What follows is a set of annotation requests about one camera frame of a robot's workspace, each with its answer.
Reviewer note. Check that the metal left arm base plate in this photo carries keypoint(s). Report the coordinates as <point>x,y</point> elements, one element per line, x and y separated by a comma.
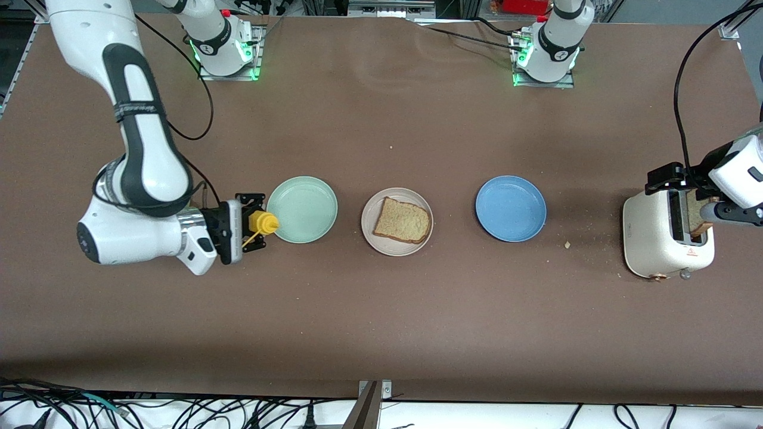
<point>560,85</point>

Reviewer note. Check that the red box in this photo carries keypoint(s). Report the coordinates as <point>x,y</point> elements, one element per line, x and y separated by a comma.
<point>524,6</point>

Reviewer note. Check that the mint green round plate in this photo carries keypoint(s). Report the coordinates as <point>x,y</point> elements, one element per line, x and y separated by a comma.
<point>307,210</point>

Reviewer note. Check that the beige round plate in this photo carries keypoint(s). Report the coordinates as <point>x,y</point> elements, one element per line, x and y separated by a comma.
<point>393,250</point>

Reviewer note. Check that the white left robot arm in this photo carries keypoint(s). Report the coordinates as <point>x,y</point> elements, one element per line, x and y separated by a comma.
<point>548,68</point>

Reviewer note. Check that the metal table bracket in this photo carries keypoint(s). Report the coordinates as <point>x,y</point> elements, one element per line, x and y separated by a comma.
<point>366,411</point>

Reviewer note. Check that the grey equipment box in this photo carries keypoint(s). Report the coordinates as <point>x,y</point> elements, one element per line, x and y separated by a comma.
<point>387,9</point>

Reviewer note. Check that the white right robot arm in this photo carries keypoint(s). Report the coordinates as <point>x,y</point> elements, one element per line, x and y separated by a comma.
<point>89,36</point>

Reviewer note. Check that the black power plug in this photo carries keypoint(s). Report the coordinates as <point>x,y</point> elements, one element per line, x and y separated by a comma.
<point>309,420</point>

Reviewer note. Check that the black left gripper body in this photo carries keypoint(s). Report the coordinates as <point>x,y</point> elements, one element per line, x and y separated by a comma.
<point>693,177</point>

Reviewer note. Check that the blue round plate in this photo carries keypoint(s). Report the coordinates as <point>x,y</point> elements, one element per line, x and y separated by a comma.
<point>511,208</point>

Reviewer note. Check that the brown bread slice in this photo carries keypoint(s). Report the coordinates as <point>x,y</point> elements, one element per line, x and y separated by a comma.
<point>402,220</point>
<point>696,215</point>

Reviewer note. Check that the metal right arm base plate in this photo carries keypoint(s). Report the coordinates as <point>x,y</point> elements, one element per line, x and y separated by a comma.
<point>257,59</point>

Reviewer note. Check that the white two-slot toaster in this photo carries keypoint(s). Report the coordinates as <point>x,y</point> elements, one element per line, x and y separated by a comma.
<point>647,232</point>

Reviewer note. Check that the aluminium frame strut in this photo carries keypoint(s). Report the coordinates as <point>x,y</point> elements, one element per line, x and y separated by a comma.
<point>728,31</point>
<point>40,18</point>

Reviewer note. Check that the yellow mustard squeeze bottle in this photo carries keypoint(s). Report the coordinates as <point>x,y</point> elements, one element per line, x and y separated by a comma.
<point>262,222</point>

